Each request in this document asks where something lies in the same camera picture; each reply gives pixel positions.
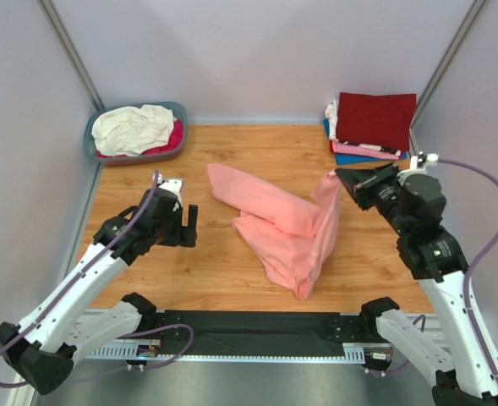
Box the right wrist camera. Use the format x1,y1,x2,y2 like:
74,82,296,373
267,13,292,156
409,151,439,171

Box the right aluminium frame post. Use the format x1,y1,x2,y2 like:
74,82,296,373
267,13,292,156
408,0,491,123

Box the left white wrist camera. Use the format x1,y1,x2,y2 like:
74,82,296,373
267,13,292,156
155,177,183,211

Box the dark red folded t-shirt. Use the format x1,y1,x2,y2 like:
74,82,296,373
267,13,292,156
337,92,417,151

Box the white folded t-shirt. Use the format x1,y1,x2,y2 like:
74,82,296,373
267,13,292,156
324,100,338,142

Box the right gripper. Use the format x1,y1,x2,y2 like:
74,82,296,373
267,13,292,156
333,162,408,236

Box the left aluminium frame post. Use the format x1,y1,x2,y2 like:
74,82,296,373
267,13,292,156
36,0,104,111

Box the grey laundry basket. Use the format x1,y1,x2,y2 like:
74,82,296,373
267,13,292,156
84,101,188,166

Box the cream white t-shirt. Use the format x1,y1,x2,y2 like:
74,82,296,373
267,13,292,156
91,104,178,156

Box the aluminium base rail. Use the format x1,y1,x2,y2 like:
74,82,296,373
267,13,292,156
79,308,457,364

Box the blue folded t-shirt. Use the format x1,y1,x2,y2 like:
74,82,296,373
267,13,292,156
322,118,407,165

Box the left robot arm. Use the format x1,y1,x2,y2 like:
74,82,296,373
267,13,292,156
0,178,198,395

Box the pink printed folded t-shirt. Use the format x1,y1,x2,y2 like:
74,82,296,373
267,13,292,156
329,141,403,161

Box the magenta t-shirt in basket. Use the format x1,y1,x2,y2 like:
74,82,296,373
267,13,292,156
96,120,183,158

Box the aluminium frame post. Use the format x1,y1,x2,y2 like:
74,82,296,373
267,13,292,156
408,0,491,123
36,0,104,111

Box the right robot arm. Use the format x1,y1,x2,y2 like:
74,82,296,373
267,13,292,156
335,164,498,405

